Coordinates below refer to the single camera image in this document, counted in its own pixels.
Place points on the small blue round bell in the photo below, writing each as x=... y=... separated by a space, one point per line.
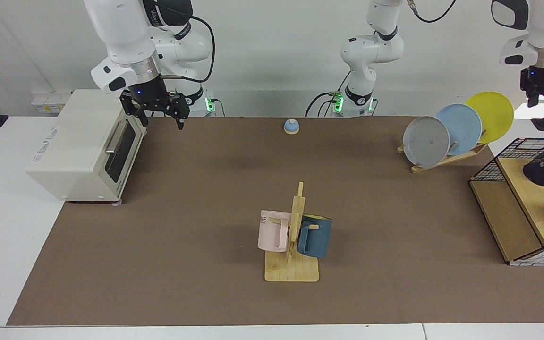
x=291 y=126

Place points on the wooden cup stand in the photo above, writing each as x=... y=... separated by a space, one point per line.
x=291 y=271

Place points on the yellow plate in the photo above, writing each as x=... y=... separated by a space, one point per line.
x=494 y=113

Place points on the light blue plate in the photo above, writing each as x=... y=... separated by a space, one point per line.
x=463 y=127

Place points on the pale toaster oven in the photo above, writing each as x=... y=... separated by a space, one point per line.
x=78 y=141

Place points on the brown table cloth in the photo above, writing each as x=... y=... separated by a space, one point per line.
x=158 y=274

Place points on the grey plate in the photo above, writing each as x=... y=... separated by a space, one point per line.
x=425 y=141

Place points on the dark blue cup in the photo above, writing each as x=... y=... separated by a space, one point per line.
x=317 y=236

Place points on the wooden plate rack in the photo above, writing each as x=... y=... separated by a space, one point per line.
x=442 y=163

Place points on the white wall socket box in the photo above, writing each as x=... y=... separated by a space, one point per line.
x=47 y=101

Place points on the pink cup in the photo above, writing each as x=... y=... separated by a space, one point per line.
x=269 y=231

